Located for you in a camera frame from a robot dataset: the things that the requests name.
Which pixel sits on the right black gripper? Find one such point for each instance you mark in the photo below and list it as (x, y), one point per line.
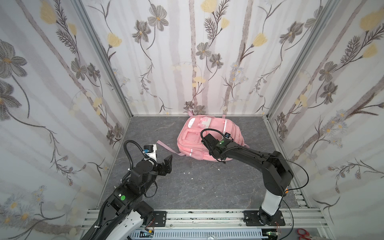
(210, 143)

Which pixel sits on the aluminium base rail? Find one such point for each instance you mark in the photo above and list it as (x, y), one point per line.
(283, 228)

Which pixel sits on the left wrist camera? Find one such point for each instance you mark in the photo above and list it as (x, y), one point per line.
(150, 152)

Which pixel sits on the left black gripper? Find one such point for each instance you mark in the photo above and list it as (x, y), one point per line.
(160, 167)

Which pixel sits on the white cable duct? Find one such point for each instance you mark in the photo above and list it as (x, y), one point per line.
(189, 234)

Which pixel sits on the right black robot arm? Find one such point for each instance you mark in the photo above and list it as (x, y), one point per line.
(275, 169)

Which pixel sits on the red scissors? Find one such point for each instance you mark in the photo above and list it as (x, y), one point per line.
(303, 234)

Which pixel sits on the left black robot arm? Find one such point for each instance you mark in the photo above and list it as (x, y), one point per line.
(124, 211)

